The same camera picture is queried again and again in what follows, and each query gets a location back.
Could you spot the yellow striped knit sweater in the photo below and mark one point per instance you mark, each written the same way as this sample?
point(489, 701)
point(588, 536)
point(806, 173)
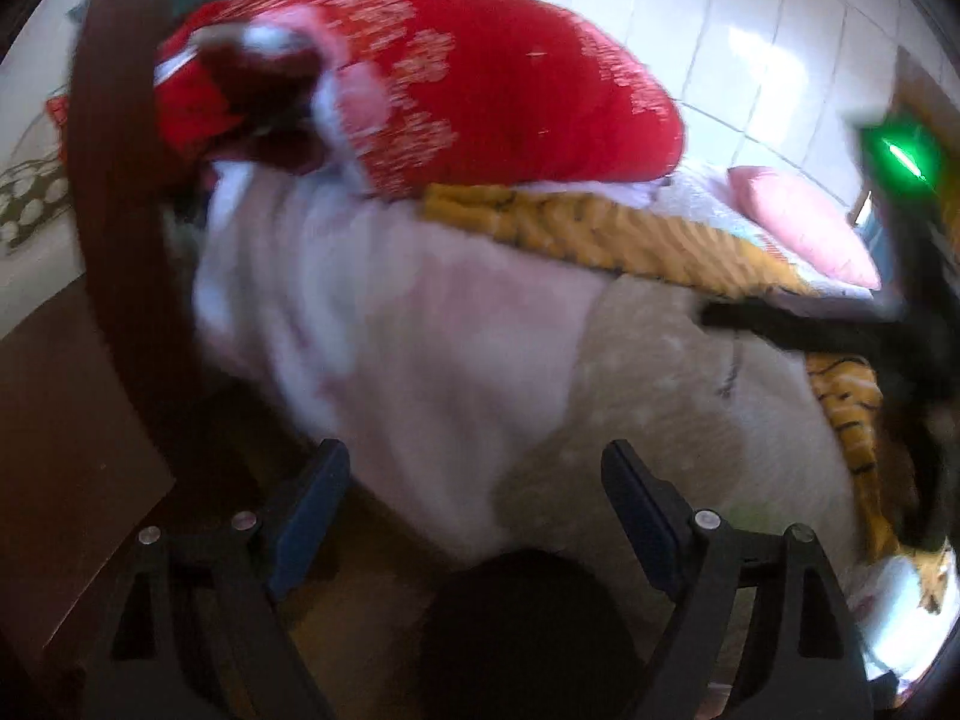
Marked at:
point(589, 229)

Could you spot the red floral quilt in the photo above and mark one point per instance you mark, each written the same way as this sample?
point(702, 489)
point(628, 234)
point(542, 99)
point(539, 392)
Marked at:
point(464, 92)

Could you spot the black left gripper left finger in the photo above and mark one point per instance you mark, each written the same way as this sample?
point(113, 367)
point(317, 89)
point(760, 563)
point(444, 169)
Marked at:
point(182, 621)

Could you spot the white glossy wardrobe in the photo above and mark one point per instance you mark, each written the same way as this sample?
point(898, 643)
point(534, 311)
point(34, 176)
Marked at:
point(774, 82)

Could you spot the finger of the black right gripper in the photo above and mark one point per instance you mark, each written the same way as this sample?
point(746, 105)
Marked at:
point(810, 329)

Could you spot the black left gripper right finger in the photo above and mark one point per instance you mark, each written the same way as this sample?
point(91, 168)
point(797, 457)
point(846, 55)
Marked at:
point(801, 658)

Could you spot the pink pillow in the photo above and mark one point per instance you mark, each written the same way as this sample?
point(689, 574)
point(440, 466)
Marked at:
point(810, 225)

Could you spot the dark wooden bed frame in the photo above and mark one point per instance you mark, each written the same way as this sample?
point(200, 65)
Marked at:
point(119, 172)

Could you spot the heart patterned quilted bedspread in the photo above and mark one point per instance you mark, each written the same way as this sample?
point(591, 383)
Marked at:
point(733, 423)

